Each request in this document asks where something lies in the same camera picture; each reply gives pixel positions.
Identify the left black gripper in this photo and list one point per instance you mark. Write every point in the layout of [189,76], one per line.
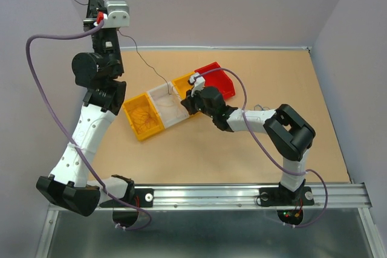
[94,2]

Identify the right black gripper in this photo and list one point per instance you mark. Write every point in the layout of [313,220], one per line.
[188,101]

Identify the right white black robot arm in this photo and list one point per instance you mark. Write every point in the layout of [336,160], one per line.
[290,134]

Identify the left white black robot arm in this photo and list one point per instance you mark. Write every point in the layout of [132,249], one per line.
[98,71]

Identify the far yellow plastic bin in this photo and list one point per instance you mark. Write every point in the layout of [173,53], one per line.
[181,86]

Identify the yellow plastic bin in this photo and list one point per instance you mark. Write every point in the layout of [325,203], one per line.
[181,86]
[142,116]

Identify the red plastic bin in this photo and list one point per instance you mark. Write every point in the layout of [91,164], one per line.
[218,79]

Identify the white plastic bin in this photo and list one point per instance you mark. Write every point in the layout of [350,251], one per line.
[165,101]

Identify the near yellow plastic bin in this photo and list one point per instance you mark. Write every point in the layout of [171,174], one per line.
[142,116]

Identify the grey metal front panel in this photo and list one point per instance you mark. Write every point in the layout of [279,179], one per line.
[340,233]

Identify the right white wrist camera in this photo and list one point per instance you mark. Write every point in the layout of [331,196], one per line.
[197,81]

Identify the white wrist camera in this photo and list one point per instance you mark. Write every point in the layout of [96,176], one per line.
[116,15]
[197,81]

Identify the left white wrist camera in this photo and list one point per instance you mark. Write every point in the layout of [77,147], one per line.
[116,15]

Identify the aluminium back rail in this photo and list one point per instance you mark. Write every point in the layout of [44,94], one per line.
[215,48]

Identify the aluminium rail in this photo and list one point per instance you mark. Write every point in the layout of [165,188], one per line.
[215,48]
[243,197]

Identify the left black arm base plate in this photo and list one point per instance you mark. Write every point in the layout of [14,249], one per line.
[138,197]

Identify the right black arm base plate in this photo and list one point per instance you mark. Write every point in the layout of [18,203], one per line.
[281,197]

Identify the aluminium front rail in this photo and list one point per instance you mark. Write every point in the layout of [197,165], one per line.
[243,197]

